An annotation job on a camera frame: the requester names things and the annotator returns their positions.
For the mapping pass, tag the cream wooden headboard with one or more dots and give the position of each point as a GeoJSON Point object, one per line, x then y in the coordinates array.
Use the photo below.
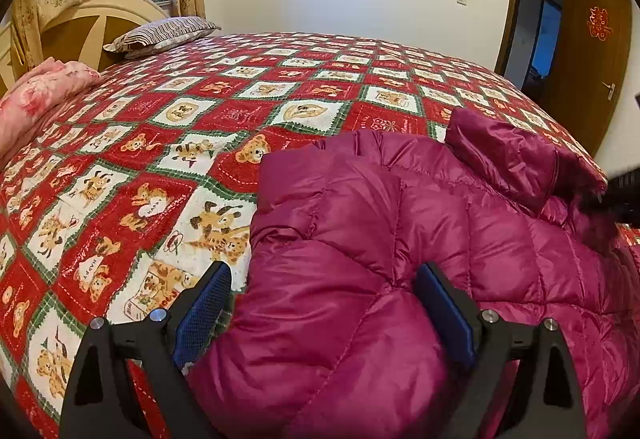
{"type": "Point", "coordinates": [75, 24]}

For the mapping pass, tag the red paper door decoration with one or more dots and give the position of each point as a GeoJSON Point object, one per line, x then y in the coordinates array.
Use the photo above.
{"type": "Point", "coordinates": [599, 23]}

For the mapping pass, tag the red checked bear-print blanket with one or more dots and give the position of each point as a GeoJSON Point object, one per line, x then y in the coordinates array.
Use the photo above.
{"type": "Point", "coordinates": [150, 119]}

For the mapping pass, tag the pink floral quilt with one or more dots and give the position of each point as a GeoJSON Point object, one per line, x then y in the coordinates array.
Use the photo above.
{"type": "Point", "coordinates": [40, 94]}

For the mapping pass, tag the magenta puffer jacket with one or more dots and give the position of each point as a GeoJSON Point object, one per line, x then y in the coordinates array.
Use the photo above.
{"type": "Point", "coordinates": [360, 239]}

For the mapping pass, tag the striped pillow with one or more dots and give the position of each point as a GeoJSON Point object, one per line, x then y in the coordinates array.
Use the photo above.
{"type": "Point", "coordinates": [165, 33]}

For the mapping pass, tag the brown wooden door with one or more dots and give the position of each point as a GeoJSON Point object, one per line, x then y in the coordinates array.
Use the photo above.
{"type": "Point", "coordinates": [585, 69]}

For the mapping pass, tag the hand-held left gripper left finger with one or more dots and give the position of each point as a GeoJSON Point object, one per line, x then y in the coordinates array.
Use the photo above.
{"type": "Point", "coordinates": [201, 319]}

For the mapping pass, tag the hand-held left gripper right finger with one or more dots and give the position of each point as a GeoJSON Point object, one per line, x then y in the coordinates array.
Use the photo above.
{"type": "Point", "coordinates": [445, 314]}

